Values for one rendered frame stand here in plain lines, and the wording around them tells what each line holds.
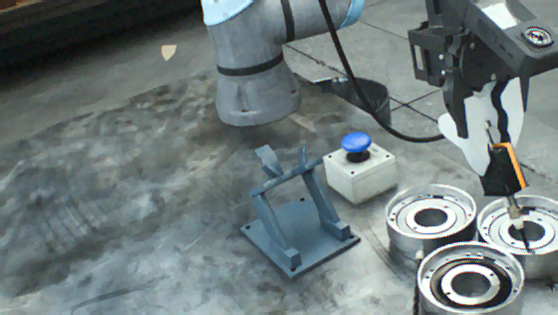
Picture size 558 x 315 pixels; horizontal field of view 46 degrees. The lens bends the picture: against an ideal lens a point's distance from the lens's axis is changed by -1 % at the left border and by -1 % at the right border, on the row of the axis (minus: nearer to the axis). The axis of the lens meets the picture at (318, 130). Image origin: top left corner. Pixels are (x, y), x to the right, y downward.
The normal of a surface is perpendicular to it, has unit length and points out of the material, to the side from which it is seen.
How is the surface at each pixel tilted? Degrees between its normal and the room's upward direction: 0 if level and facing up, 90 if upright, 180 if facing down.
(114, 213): 0
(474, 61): 82
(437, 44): 89
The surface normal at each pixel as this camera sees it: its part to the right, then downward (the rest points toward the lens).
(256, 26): 0.31, 0.40
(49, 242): -0.15, -0.87
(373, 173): 0.51, 0.34
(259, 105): 0.06, 0.18
